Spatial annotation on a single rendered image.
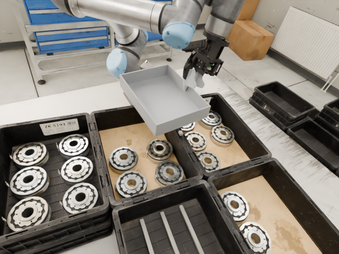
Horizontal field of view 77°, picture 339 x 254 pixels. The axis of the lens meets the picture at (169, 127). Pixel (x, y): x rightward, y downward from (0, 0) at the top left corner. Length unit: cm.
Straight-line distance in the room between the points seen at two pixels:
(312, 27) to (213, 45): 313
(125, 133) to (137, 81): 23
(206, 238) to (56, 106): 98
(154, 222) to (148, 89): 45
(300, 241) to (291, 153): 55
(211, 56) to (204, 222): 52
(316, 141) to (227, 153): 124
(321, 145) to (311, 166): 77
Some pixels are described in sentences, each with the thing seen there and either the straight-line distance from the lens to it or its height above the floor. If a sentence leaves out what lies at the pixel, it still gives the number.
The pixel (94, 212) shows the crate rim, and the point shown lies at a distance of 64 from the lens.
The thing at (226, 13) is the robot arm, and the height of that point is 134.
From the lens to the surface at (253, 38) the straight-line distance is 361.
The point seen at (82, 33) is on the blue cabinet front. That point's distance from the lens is 260.
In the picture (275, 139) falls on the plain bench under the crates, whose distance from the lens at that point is 133.
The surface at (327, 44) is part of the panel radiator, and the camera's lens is 368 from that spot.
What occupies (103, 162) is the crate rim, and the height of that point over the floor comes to 93.
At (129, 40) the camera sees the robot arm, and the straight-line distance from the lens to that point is 104.
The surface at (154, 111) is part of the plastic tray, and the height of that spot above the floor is 104.
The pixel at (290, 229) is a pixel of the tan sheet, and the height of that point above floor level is 83.
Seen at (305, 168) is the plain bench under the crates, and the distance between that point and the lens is 129.
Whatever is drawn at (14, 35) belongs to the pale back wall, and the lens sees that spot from 347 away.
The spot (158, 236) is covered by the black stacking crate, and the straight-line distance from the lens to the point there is 72.
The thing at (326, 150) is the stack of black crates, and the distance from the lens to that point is 205.
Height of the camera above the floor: 151
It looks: 45 degrees down
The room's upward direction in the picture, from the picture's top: 11 degrees clockwise
